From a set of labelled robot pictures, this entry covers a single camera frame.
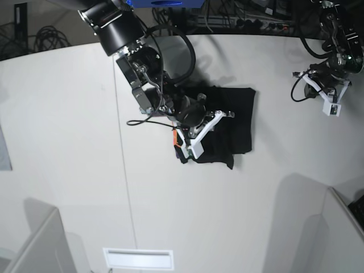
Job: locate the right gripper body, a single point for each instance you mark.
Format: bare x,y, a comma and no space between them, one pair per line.
189,112

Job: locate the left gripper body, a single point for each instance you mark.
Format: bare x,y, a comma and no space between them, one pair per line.
328,80

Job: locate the black T-shirt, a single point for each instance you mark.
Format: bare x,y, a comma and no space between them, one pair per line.
231,136

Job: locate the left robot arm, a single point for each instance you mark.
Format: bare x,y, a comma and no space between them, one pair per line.
343,57

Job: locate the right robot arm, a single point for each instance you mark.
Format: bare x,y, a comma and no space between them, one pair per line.
122,33

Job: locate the black keyboard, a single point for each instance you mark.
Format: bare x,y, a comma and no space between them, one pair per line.
357,210

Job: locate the blue box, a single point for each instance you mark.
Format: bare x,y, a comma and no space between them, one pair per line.
166,3

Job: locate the white partition panel right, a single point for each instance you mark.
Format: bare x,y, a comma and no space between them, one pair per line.
344,244

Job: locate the white partition panel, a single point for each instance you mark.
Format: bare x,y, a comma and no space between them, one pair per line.
344,244
45,250

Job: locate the white partition panel left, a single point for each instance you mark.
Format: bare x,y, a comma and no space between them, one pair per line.
45,250

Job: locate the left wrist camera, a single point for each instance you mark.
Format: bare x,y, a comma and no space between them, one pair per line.
331,109

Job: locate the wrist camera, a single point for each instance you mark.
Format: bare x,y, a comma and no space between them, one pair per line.
331,109
194,151

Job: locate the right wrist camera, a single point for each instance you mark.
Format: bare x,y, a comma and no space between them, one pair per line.
194,151

